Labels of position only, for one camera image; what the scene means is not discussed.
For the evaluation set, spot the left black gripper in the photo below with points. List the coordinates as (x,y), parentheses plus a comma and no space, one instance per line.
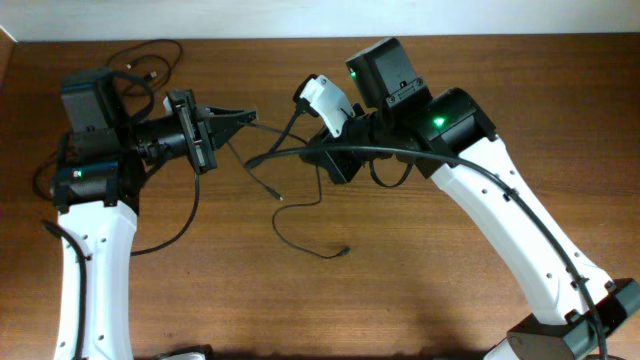
(215,121)

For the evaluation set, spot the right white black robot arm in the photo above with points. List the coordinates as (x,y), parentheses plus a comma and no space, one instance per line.
(575,305)

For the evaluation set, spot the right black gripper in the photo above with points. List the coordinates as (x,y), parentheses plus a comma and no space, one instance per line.
(343,171)

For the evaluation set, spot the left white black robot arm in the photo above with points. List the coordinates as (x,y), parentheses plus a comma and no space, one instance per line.
(101,167)

